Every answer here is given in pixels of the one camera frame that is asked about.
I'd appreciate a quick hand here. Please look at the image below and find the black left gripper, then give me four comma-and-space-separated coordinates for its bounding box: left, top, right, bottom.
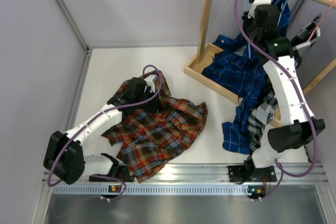
134, 89, 165, 114

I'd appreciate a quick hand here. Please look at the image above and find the red brown plaid shirt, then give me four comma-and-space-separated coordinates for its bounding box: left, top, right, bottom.
102, 71, 208, 183

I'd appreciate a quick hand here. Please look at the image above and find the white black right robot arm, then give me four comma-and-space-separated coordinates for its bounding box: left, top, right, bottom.
243, 4, 326, 180

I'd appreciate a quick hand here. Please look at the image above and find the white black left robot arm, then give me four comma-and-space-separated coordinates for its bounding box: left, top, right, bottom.
43, 74, 163, 185

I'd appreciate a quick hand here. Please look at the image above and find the blue hanger under blue shirt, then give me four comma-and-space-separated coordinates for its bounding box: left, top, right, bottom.
277, 0, 289, 26

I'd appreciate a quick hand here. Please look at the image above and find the blue plaid shirt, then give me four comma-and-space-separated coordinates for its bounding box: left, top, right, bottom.
202, 0, 291, 154

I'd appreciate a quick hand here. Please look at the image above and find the black white checkered shirt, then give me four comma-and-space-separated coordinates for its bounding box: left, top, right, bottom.
246, 13, 322, 154

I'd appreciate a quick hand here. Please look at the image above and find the wooden rack base tray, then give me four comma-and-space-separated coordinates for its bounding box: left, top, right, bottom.
183, 42, 309, 130

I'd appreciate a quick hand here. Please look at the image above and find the wooden diagonal rack brace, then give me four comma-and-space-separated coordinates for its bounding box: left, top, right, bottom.
303, 58, 336, 95

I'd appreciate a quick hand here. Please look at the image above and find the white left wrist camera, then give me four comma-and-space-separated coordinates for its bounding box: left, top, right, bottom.
144, 74, 157, 93

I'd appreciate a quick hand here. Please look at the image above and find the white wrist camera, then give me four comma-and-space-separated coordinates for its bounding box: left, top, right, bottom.
248, 0, 271, 19
144, 74, 157, 93

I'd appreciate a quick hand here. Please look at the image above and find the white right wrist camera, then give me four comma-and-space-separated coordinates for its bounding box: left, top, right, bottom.
248, 0, 271, 19

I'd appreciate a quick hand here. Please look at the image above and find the wooden rack upright post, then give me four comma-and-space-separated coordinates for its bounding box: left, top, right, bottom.
196, 0, 212, 63

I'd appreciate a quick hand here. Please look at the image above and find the pink wire hanger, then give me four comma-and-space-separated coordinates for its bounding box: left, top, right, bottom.
307, 0, 336, 42

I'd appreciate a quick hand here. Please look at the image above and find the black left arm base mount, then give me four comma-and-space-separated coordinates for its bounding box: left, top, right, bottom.
89, 164, 134, 183

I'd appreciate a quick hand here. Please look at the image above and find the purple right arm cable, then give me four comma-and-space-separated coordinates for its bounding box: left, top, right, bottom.
234, 0, 320, 200

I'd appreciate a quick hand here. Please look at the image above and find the perforated white cable duct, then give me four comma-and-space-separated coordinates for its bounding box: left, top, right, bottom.
52, 184, 251, 196

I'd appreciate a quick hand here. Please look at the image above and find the aluminium corner frame post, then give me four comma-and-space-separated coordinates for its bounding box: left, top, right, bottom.
38, 0, 91, 51

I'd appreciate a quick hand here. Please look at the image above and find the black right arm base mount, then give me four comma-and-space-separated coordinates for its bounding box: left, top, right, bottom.
228, 165, 277, 184

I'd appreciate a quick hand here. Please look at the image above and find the aluminium table edge rail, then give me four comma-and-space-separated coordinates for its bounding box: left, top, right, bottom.
43, 163, 329, 183

